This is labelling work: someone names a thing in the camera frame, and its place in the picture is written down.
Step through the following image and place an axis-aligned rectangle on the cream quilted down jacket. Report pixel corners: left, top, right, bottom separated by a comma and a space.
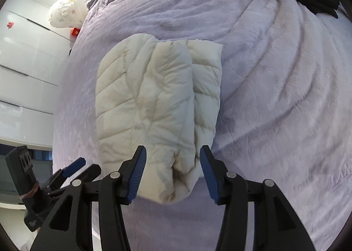
95, 33, 223, 205

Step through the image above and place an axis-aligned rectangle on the white wardrobe cabinet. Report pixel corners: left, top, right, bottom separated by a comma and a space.
1, 0, 73, 148

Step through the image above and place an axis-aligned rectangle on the small red box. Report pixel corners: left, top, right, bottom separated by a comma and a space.
71, 28, 81, 37

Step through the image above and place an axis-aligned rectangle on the white floral plastic bag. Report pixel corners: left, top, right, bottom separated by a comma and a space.
49, 0, 88, 29

